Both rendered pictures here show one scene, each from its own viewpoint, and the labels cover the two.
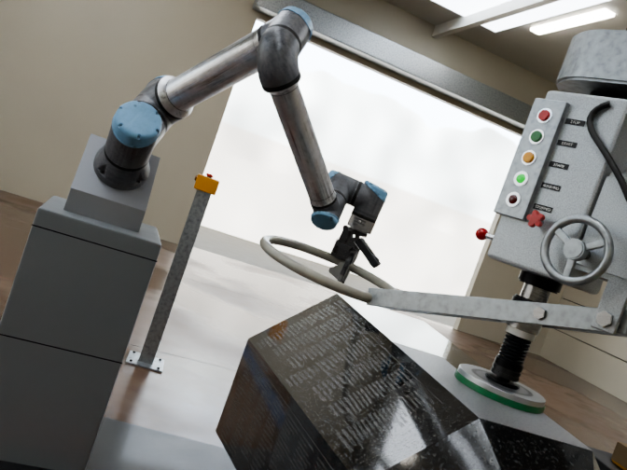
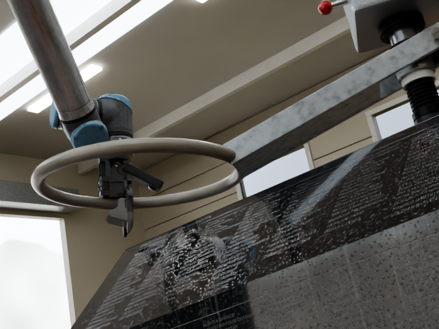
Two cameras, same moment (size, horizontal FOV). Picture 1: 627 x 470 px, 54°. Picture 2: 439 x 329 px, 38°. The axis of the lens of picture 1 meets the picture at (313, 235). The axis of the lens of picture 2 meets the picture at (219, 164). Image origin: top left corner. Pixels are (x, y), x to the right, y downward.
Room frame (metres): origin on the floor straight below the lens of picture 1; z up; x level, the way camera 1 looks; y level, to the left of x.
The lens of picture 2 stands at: (0.70, 0.54, 0.51)
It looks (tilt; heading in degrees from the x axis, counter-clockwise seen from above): 18 degrees up; 326
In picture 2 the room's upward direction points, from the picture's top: 11 degrees counter-clockwise
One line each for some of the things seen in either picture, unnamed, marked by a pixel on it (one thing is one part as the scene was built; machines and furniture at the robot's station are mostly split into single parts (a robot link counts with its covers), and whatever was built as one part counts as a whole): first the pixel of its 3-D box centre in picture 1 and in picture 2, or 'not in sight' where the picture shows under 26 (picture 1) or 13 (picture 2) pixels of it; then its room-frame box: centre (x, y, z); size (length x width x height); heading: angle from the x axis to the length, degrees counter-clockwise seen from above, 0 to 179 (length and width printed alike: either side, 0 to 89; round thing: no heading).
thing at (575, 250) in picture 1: (581, 253); not in sight; (1.32, -0.55, 1.25); 0.15 x 0.10 x 0.15; 45
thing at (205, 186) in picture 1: (176, 269); not in sight; (3.37, 0.64, 0.54); 0.20 x 0.20 x 1.09; 11
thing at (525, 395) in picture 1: (500, 384); not in sight; (1.49, -0.55, 0.89); 0.21 x 0.21 x 0.01
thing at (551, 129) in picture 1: (531, 159); not in sight; (1.46, -0.42, 1.42); 0.08 x 0.03 x 0.28; 45
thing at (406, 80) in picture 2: (522, 328); (417, 76); (1.49, -0.55, 1.04); 0.07 x 0.07 x 0.04
